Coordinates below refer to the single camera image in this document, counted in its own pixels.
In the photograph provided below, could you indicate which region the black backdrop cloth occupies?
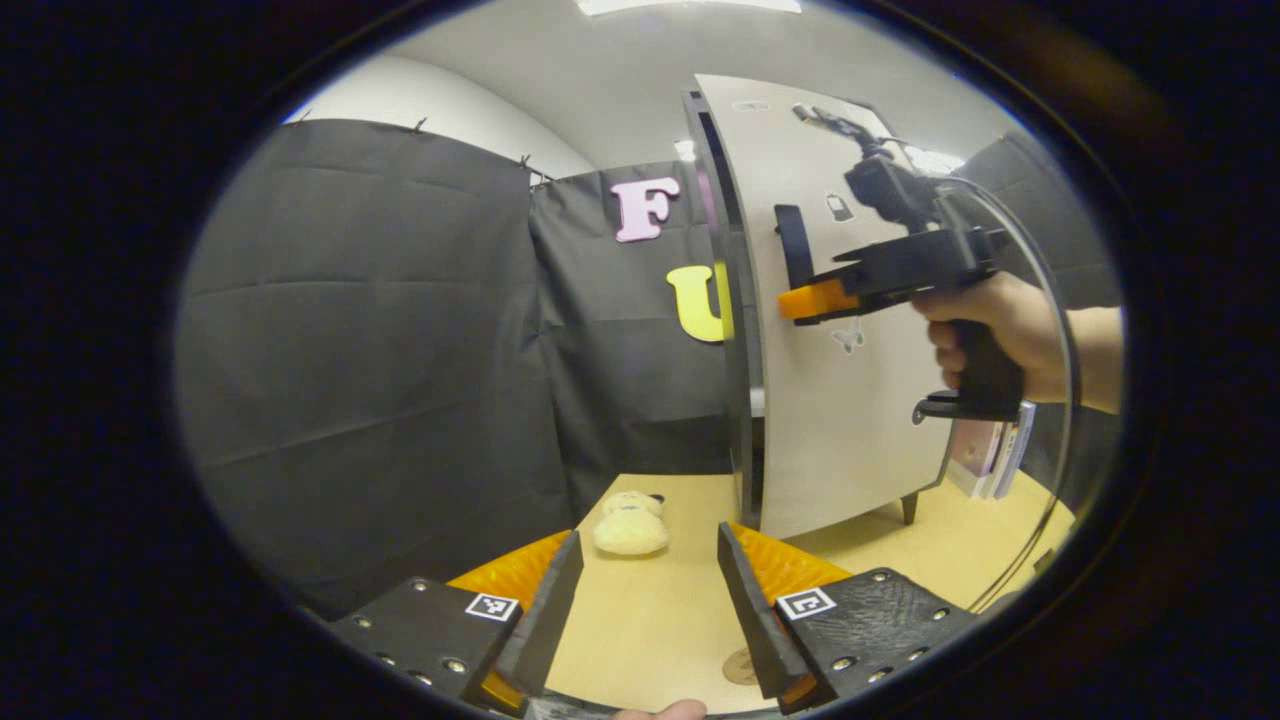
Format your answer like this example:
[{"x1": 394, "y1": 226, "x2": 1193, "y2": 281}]
[{"x1": 172, "y1": 118, "x2": 1126, "y2": 621}]

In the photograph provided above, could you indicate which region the cream plush toy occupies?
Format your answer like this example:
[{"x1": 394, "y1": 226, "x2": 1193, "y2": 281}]
[{"x1": 592, "y1": 490, "x2": 669, "y2": 557}]

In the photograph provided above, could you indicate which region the thin black cable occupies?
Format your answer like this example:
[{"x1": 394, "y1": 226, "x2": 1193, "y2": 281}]
[{"x1": 940, "y1": 175, "x2": 1083, "y2": 613}]

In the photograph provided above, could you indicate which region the grey cabinet door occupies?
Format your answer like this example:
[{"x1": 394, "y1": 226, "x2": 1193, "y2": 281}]
[{"x1": 695, "y1": 75, "x2": 956, "y2": 541}]

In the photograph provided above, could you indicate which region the book with dark spine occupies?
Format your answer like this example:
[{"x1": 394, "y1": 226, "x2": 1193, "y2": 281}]
[{"x1": 985, "y1": 405, "x2": 1023, "y2": 498}]

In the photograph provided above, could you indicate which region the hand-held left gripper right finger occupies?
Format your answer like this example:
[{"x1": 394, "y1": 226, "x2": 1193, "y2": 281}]
[{"x1": 717, "y1": 522, "x2": 979, "y2": 713}]

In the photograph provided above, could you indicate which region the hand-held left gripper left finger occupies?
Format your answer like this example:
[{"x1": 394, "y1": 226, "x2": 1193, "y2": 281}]
[{"x1": 330, "y1": 530, "x2": 584, "y2": 713}]

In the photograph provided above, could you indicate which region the ceiling light panel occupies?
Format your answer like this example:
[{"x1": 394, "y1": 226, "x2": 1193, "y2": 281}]
[{"x1": 578, "y1": 0, "x2": 803, "y2": 16}]

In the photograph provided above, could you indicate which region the black door handle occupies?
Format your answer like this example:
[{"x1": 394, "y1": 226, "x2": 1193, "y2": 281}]
[{"x1": 775, "y1": 203, "x2": 816, "y2": 291}]

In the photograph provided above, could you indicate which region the book with purple spine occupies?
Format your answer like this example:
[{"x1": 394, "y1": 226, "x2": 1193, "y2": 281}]
[{"x1": 950, "y1": 418, "x2": 1004, "y2": 493}]

